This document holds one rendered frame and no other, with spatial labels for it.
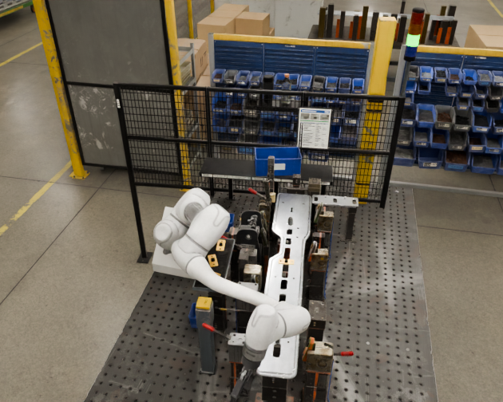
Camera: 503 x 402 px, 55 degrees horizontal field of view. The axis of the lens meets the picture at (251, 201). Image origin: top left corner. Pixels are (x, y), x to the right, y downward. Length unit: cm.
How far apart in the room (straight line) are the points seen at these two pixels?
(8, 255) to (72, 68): 179
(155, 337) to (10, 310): 169
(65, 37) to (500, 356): 433
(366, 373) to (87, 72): 361
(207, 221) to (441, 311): 232
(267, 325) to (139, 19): 325
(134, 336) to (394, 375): 134
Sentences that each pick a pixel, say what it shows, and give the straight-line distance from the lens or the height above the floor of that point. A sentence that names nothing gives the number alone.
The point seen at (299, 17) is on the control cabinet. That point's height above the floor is 57.
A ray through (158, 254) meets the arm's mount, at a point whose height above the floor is 81.
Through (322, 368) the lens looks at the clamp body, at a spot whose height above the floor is 97.
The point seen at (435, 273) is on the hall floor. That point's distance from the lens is 428.
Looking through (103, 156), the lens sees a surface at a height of 27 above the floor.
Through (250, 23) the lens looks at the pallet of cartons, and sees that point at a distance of 700.
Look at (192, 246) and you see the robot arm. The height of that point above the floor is 137.
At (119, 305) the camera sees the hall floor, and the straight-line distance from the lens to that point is 389.
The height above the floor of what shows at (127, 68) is 123.
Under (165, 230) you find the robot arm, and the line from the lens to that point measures 271.
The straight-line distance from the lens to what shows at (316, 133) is 331.
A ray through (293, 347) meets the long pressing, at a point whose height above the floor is 100.
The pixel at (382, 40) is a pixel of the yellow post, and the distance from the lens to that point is 315.
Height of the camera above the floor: 274
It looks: 35 degrees down
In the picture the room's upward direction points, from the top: straight up
